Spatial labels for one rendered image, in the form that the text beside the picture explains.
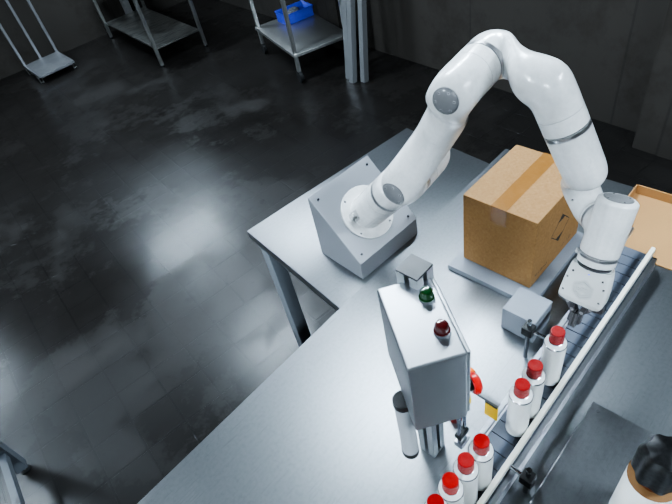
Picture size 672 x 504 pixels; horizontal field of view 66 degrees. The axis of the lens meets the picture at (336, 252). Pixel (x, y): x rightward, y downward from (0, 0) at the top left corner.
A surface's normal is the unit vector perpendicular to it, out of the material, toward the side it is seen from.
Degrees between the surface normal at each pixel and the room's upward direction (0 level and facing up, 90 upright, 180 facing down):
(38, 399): 0
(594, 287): 69
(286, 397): 0
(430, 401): 90
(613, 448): 0
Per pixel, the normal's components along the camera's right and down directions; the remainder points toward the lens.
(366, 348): -0.18, -0.70
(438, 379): 0.21, 0.66
